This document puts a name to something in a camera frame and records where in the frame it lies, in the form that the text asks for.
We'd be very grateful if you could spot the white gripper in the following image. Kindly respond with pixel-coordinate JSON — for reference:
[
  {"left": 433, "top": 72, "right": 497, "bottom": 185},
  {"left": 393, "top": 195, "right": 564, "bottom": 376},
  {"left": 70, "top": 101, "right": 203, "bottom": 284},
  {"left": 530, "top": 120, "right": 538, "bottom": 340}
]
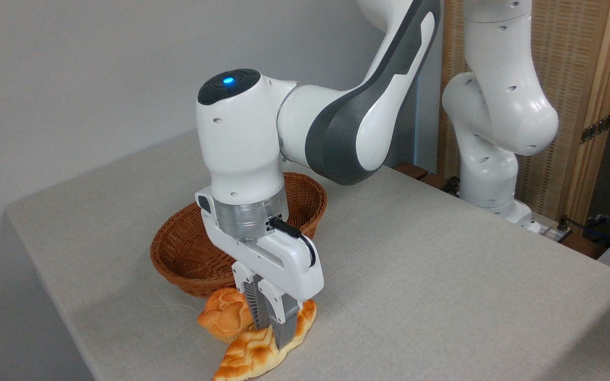
[{"left": 195, "top": 186, "right": 325, "bottom": 350}]

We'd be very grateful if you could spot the long braided bread loaf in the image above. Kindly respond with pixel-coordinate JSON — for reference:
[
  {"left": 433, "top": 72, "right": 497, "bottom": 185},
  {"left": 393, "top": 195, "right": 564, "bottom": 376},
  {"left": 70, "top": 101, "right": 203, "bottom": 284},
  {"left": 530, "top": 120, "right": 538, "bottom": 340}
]
[{"left": 212, "top": 299, "right": 317, "bottom": 381}]

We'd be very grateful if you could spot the round knotted bread roll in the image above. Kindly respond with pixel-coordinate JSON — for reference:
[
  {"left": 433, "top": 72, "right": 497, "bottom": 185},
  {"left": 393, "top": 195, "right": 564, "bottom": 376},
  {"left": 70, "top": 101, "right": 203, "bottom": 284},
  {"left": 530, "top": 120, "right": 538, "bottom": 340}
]
[{"left": 197, "top": 287, "right": 255, "bottom": 343}]

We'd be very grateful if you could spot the brown wicker oval basket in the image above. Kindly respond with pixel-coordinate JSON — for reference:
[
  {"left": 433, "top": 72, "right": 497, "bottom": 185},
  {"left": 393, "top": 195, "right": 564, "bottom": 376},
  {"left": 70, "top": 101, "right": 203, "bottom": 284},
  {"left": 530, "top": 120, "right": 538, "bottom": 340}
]
[{"left": 150, "top": 171, "right": 328, "bottom": 298}]

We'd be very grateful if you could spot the silver metal wrist flange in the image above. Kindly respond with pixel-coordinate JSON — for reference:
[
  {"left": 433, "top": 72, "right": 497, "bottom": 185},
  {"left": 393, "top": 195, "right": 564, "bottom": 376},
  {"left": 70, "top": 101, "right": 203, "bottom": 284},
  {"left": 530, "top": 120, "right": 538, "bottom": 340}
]
[{"left": 214, "top": 186, "right": 290, "bottom": 244}]

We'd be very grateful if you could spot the grey linen tablecloth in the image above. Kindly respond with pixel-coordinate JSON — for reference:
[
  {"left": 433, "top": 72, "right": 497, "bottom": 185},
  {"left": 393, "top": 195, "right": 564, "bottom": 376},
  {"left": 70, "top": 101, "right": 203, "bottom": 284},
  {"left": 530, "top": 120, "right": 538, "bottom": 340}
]
[{"left": 4, "top": 130, "right": 610, "bottom": 381}]

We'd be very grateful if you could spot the metal screen hinge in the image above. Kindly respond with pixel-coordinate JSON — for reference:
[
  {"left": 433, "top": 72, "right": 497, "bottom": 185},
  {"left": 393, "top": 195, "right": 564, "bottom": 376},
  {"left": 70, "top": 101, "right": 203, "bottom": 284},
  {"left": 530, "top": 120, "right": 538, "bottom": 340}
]
[{"left": 580, "top": 114, "right": 610, "bottom": 144}]

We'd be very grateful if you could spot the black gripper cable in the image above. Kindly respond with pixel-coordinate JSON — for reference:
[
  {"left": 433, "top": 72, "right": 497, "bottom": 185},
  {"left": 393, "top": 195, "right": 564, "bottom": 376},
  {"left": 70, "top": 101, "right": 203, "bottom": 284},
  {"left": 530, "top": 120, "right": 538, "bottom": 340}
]
[{"left": 269, "top": 217, "right": 317, "bottom": 268}]

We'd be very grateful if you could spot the black plug with cable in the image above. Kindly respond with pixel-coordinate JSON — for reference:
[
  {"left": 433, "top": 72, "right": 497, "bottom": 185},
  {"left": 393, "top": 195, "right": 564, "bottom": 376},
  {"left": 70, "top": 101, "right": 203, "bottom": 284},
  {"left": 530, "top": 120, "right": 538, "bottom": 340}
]
[{"left": 555, "top": 215, "right": 574, "bottom": 244}]

